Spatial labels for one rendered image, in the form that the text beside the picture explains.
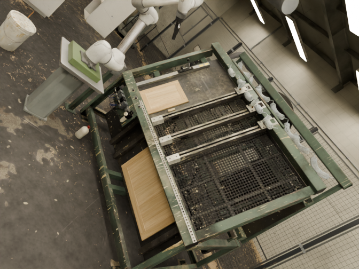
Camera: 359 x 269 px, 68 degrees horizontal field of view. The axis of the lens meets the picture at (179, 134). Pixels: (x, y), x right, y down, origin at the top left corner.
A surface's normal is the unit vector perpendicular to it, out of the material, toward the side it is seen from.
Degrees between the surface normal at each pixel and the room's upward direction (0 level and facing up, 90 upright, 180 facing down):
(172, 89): 60
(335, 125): 90
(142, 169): 90
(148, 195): 90
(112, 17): 90
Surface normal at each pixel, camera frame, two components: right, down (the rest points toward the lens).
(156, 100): -0.05, -0.57
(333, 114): -0.56, -0.44
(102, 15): 0.27, 0.70
